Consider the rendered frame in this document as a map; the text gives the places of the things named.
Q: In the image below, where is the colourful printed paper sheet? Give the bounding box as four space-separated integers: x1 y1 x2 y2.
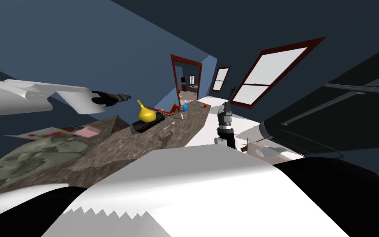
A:
5 126 78 141

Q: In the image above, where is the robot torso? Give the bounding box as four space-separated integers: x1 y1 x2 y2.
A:
41 144 351 237

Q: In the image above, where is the grey-green patterned cloth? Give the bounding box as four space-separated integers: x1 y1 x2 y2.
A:
0 136 89 195

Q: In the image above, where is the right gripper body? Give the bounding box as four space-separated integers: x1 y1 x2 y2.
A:
219 101 233 125

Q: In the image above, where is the black refrigerator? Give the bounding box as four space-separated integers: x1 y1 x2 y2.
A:
260 41 379 160

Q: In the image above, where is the black flat tray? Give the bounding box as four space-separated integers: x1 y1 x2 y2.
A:
132 112 166 134

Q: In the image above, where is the large red-framed window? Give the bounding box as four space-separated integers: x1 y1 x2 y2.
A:
230 36 327 109

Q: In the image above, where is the yellow gourd vase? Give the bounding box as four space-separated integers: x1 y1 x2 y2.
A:
137 100 157 124

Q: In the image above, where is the small red-framed window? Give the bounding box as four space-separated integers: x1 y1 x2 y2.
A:
211 66 231 93

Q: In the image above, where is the red dragon figure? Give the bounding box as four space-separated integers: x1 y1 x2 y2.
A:
143 103 181 116

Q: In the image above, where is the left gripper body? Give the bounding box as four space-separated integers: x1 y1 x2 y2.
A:
91 91 132 108

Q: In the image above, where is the pink paper sheet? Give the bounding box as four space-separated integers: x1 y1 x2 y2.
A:
74 125 102 139

